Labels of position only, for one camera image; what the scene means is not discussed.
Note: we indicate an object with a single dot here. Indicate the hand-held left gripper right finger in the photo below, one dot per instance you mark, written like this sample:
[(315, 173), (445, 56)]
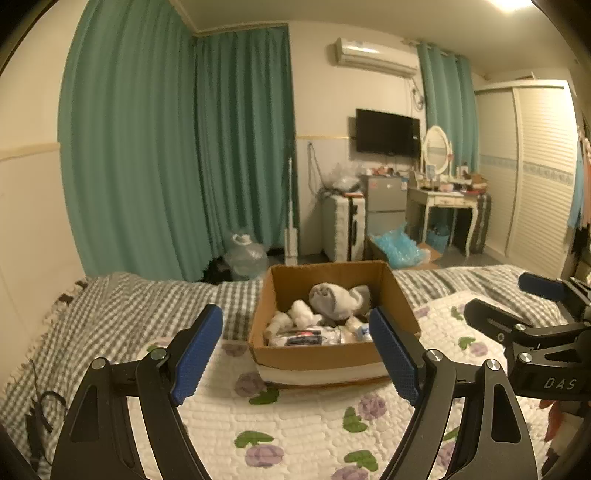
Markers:
[(395, 355)]

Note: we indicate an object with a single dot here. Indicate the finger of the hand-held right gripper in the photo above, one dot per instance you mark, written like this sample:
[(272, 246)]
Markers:
[(540, 286), (489, 318)]

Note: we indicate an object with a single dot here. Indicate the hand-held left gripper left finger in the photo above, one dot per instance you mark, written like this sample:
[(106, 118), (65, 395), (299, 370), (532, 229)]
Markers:
[(196, 355)]

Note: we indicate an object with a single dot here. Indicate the blue tissue pack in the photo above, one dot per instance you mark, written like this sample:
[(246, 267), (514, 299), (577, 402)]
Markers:
[(362, 332)]

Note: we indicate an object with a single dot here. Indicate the floral tissue packet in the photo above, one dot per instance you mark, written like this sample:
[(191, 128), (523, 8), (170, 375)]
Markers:
[(330, 333)]

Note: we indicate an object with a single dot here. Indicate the brown cardboard box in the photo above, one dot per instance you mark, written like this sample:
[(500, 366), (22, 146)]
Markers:
[(318, 364)]

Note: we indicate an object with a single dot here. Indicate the white grey socks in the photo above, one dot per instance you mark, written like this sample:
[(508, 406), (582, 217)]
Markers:
[(339, 300)]

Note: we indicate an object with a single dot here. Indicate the cream cloth bundle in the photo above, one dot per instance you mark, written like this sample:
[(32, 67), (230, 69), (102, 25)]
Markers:
[(300, 311)]

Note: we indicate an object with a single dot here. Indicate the person's right hand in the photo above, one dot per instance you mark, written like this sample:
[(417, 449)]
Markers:
[(552, 417)]

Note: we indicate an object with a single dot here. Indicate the small floor cardboard box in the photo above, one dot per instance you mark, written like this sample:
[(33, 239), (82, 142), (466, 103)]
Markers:
[(429, 256)]

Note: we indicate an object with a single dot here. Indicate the dark suitcase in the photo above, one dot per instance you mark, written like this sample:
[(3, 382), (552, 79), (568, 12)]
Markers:
[(482, 221)]

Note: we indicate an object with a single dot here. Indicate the grey checked bedsheet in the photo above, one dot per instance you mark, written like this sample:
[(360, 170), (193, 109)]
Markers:
[(115, 314)]

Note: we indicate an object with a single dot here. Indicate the blue basket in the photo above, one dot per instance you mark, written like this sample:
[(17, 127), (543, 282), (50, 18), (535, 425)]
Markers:
[(437, 237)]

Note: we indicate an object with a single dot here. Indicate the hanging clothes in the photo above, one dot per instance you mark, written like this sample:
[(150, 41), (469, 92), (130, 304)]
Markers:
[(582, 194)]

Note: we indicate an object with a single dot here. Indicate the pile of blue plastic bags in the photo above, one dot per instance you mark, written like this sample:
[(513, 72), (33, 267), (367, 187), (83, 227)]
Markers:
[(395, 249)]

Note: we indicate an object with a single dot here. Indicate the clear water jug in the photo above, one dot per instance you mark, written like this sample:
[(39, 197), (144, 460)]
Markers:
[(247, 258)]

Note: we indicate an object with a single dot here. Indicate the white louvred wardrobe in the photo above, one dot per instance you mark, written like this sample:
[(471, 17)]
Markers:
[(535, 175)]

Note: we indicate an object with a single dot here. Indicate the white floral quilt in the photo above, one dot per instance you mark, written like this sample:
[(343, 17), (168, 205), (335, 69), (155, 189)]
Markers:
[(300, 429)]

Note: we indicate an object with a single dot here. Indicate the clutter of cosmetics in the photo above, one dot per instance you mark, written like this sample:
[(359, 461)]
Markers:
[(466, 182)]

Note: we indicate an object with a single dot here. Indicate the white dressing table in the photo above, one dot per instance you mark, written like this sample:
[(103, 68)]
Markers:
[(438, 201)]

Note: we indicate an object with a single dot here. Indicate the white suitcase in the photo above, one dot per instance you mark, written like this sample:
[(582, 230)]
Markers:
[(337, 226)]

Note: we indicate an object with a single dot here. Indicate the white mop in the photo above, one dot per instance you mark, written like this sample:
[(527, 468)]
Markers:
[(291, 240)]

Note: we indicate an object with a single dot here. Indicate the silver small fridge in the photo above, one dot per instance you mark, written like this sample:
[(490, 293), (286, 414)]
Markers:
[(385, 203)]

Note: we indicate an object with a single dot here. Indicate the oval white mirror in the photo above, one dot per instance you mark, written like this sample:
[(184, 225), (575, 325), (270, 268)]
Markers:
[(436, 148)]

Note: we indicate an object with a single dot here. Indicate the clear plastic bag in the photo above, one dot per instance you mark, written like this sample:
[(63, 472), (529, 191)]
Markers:
[(346, 177)]

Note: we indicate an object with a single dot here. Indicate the narrow teal curtain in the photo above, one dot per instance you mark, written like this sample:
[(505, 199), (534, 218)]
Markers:
[(445, 106)]

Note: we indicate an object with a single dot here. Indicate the teal corner curtain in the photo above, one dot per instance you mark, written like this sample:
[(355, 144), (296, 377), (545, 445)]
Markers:
[(244, 138)]

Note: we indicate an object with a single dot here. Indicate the wide teal curtain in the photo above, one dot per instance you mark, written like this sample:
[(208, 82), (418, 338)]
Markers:
[(134, 138)]

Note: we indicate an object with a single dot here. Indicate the white air conditioner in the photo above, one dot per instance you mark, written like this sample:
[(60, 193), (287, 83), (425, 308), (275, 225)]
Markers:
[(369, 55)]

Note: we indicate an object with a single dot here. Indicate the black wall television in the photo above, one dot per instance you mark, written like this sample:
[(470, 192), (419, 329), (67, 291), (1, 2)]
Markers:
[(387, 131)]

